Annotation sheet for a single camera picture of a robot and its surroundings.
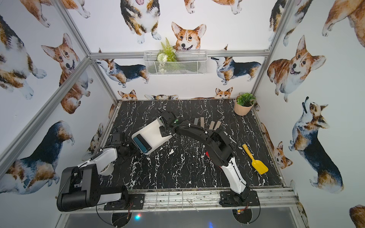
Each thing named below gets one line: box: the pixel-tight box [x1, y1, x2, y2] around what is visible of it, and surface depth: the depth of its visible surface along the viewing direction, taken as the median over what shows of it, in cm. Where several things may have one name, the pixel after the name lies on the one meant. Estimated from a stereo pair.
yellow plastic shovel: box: [242, 143, 269, 176], surface depth 87 cm
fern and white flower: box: [156, 37, 178, 73], surface depth 85 cm
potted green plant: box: [234, 92, 256, 117], surface depth 106 cm
